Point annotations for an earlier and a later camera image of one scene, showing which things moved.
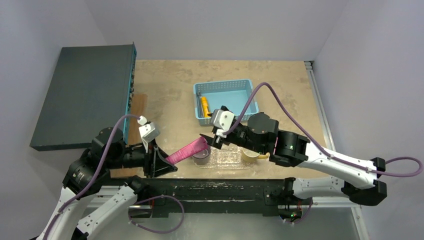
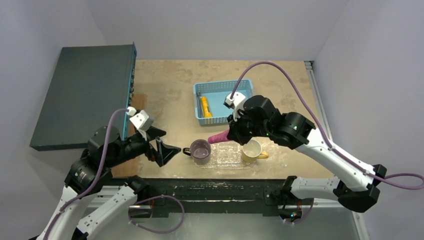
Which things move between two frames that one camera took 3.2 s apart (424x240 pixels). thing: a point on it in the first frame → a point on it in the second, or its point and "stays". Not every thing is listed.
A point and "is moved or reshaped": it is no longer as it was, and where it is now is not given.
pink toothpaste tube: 200,144 is moved or reshaped
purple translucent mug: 202,158 stays
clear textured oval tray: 229,157 stays
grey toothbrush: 200,106 stays
